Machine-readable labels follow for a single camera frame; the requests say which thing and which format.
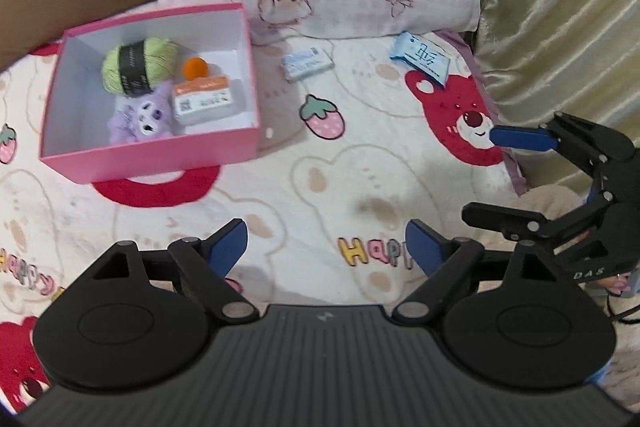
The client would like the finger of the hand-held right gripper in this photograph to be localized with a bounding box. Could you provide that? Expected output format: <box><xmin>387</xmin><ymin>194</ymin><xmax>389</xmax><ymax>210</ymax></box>
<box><xmin>490</xmin><ymin>112</ymin><xmax>633</xmax><ymax>176</ymax></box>
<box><xmin>461</xmin><ymin>201</ymin><xmax>601</xmax><ymax>240</ymax></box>

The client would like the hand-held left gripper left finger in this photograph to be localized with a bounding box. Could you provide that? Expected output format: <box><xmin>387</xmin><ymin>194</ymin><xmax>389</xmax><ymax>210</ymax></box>
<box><xmin>75</xmin><ymin>218</ymin><xmax>258</xmax><ymax>324</ymax></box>

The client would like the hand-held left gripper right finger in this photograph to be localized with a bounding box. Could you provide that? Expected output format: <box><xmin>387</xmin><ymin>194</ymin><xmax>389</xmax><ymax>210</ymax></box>
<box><xmin>392</xmin><ymin>219</ymin><xmax>581</xmax><ymax>325</ymax></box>

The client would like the pink cardboard box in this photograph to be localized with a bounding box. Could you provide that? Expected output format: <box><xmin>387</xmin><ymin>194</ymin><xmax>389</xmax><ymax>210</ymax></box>
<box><xmin>39</xmin><ymin>3</ymin><xmax>261</xmax><ymax>184</ymax></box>

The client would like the blue wet wipes packet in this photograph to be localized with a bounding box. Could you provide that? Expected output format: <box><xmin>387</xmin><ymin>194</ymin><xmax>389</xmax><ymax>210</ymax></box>
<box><xmin>389</xmin><ymin>32</ymin><xmax>451</xmax><ymax>86</ymax></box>

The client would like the clear case with orange label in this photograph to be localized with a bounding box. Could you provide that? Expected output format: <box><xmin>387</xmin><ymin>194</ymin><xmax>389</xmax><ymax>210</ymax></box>
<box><xmin>171</xmin><ymin>77</ymin><xmax>246</xmax><ymax>124</ymax></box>

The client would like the purple plush toy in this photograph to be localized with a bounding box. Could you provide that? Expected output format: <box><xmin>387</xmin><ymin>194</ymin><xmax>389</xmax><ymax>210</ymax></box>
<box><xmin>107</xmin><ymin>81</ymin><xmax>177</xmax><ymax>145</ymax></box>

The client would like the orange pompom ball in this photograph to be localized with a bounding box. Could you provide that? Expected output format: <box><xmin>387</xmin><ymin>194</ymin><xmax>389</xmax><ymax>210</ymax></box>
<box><xmin>182</xmin><ymin>57</ymin><xmax>208</xmax><ymax>81</ymax></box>

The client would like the white and blue carton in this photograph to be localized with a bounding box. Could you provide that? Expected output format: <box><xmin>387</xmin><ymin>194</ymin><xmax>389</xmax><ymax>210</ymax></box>
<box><xmin>281</xmin><ymin>48</ymin><xmax>335</xmax><ymax>82</ymax></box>

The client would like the green yarn ball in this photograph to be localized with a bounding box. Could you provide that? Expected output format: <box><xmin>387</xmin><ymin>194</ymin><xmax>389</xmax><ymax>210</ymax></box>
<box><xmin>101</xmin><ymin>38</ymin><xmax>179</xmax><ymax>96</ymax></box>

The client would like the person's right hand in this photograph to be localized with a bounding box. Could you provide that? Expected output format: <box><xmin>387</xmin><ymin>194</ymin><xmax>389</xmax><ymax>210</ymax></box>
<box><xmin>602</xmin><ymin>275</ymin><xmax>633</xmax><ymax>298</ymax></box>

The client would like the gold satin pillow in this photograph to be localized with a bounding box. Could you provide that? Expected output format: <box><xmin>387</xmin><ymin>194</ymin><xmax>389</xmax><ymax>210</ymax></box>
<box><xmin>472</xmin><ymin>0</ymin><xmax>640</xmax><ymax>192</ymax></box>

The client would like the printed blanket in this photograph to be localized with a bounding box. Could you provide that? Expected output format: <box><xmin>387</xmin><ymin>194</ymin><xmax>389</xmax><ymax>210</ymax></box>
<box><xmin>0</xmin><ymin>29</ymin><xmax>531</xmax><ymax>413</ymax></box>

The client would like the black cable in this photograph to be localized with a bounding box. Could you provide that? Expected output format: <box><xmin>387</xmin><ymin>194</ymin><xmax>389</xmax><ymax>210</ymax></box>
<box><xmin>606</xmin><ymin>294</ymin><xmax>640</xmax><ymax>324</ymax></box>

